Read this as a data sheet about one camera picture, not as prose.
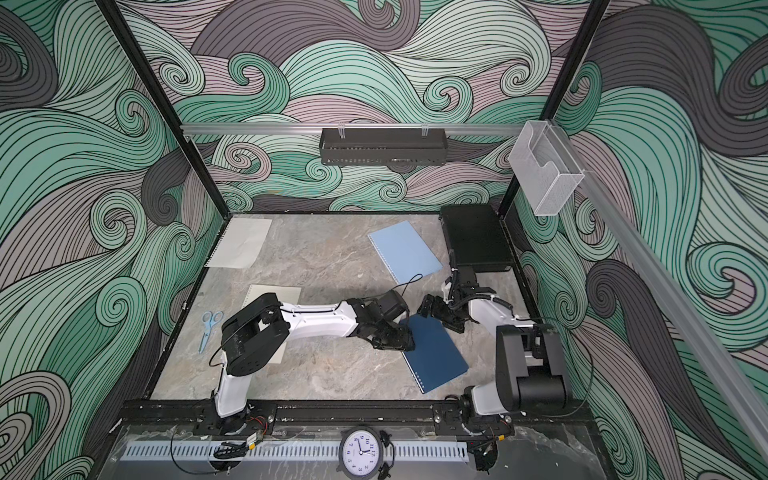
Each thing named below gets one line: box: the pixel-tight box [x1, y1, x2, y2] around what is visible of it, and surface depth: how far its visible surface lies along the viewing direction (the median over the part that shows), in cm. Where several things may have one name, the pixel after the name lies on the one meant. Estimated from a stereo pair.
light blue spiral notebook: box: [367, 221, 443, 285], surface depth 113 cm
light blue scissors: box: [198, 311, 224, 353], surface depth 92 cm
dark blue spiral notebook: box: [400, 315, 469, 395], surface depth 83 cm
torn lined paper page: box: [204, 217, 273, 269], surface depth 113 cm
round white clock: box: [336, 426, 383, 480], surface depth 68 cm
